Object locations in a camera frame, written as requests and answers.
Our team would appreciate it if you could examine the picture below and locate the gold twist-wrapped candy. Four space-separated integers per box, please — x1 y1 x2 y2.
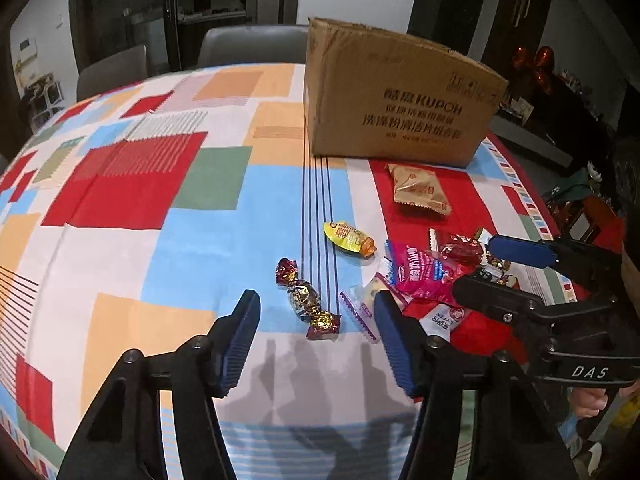
274 258 342 342

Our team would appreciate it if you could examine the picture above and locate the colourful patchwork tablecloth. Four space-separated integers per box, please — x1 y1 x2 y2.
0 62 591 480

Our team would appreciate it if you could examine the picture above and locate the yellow candy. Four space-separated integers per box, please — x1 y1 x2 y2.
322 220 377 259

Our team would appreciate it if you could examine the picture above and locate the orange balloon figure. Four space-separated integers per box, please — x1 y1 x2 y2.
512 45 555 93

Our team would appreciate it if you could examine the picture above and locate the small gold brown candy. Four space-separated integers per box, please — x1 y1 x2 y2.
474 227 520 288

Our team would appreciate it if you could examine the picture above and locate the pink snack packet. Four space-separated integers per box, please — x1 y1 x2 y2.
384 239 473 306

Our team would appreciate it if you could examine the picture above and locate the white and red packet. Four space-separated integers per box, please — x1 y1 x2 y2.
417 304 471 346

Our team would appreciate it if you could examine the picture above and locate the red foil candy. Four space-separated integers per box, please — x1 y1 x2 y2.
428 228 485 268

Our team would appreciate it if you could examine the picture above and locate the white wall panel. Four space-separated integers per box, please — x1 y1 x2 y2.
17 37 39 69

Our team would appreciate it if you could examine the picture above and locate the green bag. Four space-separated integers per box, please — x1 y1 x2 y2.
544 165 602 202

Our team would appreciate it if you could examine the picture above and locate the clear wafer packet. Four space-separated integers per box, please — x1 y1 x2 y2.
340 274 401 346

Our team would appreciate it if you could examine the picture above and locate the dark sideboard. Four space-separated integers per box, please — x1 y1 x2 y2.
492 75 617 171

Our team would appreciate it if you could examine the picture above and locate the red shiny bag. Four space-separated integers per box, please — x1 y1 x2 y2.
550 195 627 243

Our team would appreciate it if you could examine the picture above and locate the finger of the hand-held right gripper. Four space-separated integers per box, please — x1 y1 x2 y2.
486 234 621 297
452 272 597 327

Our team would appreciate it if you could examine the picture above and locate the tan snack packet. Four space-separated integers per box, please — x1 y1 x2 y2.
384 162 452 217

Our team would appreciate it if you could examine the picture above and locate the person's right hand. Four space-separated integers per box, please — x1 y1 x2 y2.
565 385 619 422

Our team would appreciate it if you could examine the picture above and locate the white cluttered shelf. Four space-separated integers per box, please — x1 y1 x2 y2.
25 75 64 121

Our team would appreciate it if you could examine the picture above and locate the dark glass door cabinet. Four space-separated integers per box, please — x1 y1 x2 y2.
70 0 301 72

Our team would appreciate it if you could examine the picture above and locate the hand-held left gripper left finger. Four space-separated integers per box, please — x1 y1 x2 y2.
57 289 262 480

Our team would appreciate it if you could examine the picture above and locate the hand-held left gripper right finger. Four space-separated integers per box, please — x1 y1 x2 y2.
374 290 597 480

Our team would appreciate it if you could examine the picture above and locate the brown cardboard box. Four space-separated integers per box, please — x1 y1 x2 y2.
304 16 510 168

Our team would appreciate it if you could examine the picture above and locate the grey chair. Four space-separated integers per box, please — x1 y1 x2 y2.
76 45 148 102
196 25 309 68

